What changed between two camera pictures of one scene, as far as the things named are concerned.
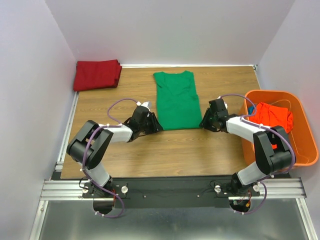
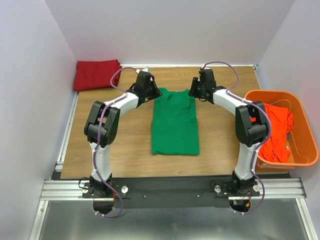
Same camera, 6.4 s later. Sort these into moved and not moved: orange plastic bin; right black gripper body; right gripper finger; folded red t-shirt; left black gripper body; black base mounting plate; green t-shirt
Moved: left black gripper body; right gripper finger; right black gripper body; green t-shirt
Not moved: black base mounting plate; folded red t-shirt; orange plastic bin
